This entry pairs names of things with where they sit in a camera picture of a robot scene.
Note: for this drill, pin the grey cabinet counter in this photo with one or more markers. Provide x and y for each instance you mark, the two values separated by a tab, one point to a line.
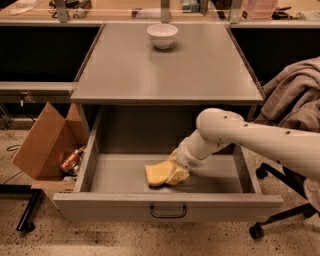
202	67

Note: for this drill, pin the white ceramic bowl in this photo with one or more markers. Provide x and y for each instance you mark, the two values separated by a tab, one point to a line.
162	35

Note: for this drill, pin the yellow sponge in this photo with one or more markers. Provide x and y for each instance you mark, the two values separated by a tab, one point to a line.
158	174

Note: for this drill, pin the orange soda can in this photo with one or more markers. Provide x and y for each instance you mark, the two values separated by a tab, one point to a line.
70	162

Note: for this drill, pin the silver crushed can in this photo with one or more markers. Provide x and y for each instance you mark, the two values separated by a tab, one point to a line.
76	169

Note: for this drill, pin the black drawer handle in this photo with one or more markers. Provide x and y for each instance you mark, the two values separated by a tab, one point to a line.
168	212

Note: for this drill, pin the black metal stand foot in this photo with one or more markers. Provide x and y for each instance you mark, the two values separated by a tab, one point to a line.
31	195

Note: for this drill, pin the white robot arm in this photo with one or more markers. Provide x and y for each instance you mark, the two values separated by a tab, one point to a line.
216	129

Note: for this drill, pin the grey-brown cloth on chair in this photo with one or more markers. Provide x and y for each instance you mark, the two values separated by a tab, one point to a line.
293	97

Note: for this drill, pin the pink plastic storage box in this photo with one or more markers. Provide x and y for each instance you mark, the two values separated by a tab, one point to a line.
258	9

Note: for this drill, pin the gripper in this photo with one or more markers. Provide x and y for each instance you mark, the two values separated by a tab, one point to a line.
187	160

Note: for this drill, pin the brown cardboard box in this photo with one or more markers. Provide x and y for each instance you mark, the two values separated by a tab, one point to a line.
50	140

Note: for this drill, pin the grey open drawer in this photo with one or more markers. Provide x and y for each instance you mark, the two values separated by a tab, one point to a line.
112	185

